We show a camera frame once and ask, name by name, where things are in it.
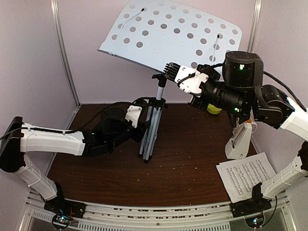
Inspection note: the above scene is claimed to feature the light blue music stand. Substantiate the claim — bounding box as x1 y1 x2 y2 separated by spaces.
99 0 242 161

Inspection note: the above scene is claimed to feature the sheet music page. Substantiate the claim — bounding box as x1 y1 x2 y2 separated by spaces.
216 152 276 203

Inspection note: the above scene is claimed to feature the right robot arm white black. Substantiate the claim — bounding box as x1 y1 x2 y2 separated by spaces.
163 51 308 141

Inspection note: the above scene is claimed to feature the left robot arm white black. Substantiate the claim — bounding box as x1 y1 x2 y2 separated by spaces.
0 98 150 214

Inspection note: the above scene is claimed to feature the green bowl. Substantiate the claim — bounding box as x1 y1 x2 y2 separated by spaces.
207 104 222 115

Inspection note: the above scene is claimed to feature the white mug orange inside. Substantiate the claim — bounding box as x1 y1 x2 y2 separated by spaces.
245 118 257 134

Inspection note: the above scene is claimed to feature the white metronome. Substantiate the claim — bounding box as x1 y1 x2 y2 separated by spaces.
225 123 252 160

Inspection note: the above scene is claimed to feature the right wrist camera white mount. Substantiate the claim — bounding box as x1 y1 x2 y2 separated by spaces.
174 65 209 96

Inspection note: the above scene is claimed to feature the aluminium corner post right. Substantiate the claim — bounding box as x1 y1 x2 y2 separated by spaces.
247 0 263 52

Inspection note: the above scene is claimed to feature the aluminium corner post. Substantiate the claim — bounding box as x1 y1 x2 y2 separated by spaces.
247 0 263 52
50 0 81 108

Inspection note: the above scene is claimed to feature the aluminium front rail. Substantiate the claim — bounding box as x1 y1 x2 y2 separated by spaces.
19 191 296 231

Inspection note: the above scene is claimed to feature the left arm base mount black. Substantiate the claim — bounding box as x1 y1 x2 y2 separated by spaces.
44 200 86 218

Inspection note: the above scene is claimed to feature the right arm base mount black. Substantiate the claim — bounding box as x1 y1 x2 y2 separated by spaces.
230 199 271 218

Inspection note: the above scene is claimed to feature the aluminium corner post left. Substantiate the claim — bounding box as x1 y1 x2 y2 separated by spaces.
50 0 81 108

